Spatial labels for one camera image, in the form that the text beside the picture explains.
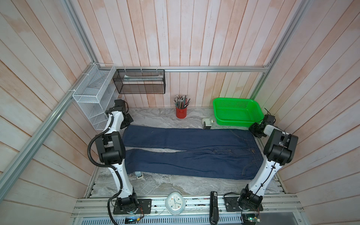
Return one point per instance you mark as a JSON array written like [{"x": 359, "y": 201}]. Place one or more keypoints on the light blue phone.
[{"x": 139, "y": 175}]

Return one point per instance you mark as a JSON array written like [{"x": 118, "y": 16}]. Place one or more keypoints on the red pencil cup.
[{"x": 181, "y": 113}]

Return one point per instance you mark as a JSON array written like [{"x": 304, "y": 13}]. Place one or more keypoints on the pencils in cup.
[{"x": 181, "y": 101}]

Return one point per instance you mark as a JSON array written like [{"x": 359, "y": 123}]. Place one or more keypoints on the black remote control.
[{"x": 214, "y": 212}]

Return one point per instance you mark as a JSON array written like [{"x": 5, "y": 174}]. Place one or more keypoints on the black mesh wall basket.
[{"x": 140, "y": 81}]

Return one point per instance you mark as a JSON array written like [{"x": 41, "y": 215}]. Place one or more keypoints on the white analog clock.
[{"x": 175, "y": 203}]

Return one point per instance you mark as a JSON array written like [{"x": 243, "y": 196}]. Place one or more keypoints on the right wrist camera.
[{"x": 269, "y": 119}]

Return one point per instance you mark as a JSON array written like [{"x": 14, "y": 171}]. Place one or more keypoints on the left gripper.
[{"x": 130, "y": 119}]

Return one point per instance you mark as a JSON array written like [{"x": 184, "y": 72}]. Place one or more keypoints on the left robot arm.
[{"x": 107, "y": 150}]

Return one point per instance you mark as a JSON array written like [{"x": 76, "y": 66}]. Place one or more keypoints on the small white grey box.
[{"x": 207, "y": 123}]

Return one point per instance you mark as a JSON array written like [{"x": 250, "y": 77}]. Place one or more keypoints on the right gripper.
[{"x": 251, "y": 128}]

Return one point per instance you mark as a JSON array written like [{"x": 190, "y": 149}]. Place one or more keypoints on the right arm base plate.
[{"x": 232, "y": 204}]

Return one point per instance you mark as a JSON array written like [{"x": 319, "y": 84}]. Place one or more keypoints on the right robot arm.
[{"x": 278, "y": 151}]

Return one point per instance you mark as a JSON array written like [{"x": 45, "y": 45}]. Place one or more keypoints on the dark blue denim trousers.
[{"x": 215, "y": 153}]

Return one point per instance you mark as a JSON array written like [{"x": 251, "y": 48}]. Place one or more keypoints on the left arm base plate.
[{"x": 144, "y": 207}]

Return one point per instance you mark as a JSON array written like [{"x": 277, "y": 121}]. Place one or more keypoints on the green plastic basket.
[{"x": 237, "y": 112}]

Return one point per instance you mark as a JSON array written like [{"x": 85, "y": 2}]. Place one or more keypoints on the white wire mesh shelf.
[{"x": 96, "y": 93}]

